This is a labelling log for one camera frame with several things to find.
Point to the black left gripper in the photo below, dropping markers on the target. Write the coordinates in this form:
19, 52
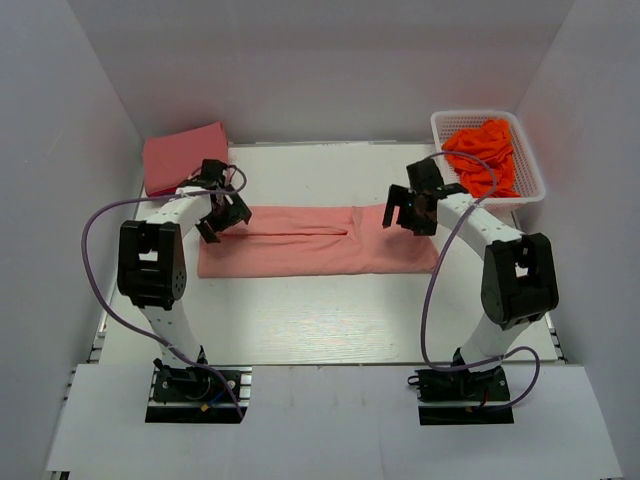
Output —
237, 210

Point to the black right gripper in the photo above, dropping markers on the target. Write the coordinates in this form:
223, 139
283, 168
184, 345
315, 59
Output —
396, 198

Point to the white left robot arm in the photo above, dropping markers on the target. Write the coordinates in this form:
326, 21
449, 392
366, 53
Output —
152, 271

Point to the orange t shirt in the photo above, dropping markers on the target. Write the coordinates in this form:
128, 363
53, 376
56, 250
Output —
491, 143

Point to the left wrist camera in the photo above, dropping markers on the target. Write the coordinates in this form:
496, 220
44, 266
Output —
213, 175

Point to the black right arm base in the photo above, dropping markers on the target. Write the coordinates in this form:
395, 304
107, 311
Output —
462, 398

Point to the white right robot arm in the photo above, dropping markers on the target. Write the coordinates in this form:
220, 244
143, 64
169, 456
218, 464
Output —
518, 285

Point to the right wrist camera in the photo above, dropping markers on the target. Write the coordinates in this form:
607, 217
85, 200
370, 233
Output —
425, 177

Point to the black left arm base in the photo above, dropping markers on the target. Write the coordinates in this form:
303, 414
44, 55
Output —
192, 395

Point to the folded magenta t shirt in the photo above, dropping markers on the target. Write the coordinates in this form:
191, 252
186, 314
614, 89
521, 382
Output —
168, 191

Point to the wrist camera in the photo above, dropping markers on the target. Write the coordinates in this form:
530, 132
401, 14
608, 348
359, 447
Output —
425, 177
213, 175

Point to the light pink t shirt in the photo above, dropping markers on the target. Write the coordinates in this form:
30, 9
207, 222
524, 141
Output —
281, 241

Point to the folded salmon red t shirt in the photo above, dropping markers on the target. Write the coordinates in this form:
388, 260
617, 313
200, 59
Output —
171, 159

